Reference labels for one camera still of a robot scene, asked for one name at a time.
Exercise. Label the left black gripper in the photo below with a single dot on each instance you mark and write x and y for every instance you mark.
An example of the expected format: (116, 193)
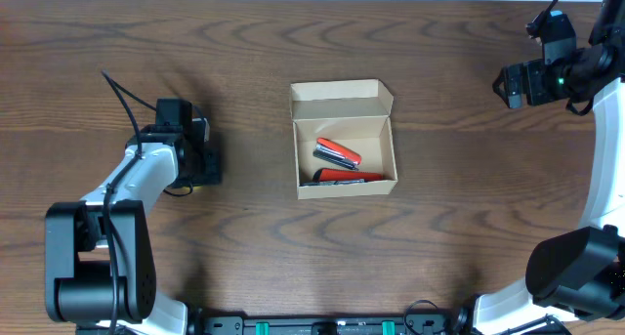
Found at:
(213, 166)

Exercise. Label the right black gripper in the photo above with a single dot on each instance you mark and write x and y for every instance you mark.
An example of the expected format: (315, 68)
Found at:
(514, 86)

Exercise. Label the green black whiteboard marker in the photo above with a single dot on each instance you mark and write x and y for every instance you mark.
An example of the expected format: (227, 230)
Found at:
(333, 183)

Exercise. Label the red stapler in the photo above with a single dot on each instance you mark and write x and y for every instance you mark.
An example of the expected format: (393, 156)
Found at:
(337, 154)

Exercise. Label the red utility knife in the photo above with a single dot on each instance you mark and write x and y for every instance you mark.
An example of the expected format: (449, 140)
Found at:
(326, 175)

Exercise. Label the cardboard box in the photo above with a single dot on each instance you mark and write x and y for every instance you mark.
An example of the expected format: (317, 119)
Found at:
(355, 114)

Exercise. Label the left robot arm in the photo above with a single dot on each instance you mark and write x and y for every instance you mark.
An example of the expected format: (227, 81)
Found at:
(99, 269)

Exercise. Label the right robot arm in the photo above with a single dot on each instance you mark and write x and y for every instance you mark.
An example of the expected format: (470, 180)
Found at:
(577, 275)

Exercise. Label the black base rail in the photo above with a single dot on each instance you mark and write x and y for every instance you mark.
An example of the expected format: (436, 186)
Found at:
(428, 323)

